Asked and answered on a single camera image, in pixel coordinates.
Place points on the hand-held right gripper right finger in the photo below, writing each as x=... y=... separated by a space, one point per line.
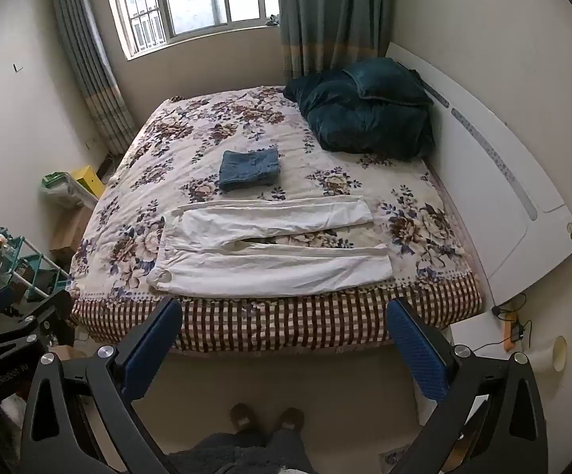
x=420 y=355

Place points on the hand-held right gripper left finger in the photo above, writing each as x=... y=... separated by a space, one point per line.
x=151 y=348

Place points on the white pants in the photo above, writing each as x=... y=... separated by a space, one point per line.
x=266 y=266

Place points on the teal storage rack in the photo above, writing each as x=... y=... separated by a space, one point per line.
x=34 y=264

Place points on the white nightstand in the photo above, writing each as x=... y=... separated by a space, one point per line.
x=483 y=328

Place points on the cardboard box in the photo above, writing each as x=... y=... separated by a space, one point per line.
x=71 y=229

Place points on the orange power strip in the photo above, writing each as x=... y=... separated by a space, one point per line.
x=497 y=310
x=510 y=333

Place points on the brown slipper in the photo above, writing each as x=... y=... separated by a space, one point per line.
x=290 y=419
x=241 y=414

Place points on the cream plastic cup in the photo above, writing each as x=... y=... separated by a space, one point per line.
x=547 y=355

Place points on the green and white plastic bag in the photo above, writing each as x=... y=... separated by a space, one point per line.
x=58 y=183

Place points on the yellow box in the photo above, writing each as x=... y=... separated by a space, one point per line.
x=88 y=177

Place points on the white bed headboard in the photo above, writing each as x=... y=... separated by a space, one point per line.
x=488 y=207

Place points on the folded blue jeans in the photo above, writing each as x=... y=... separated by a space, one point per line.
x=248 y=168

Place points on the floral bed blanket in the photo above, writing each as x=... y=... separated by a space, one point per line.
x=315 y=173

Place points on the dark teal duvet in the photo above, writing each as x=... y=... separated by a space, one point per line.
x=365 y=123

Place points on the grey-green striped curtain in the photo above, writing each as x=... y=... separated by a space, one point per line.
x=330 y=19
x=88 y=74

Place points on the dark teal pillow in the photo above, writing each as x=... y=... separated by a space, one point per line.
x=384 y=81

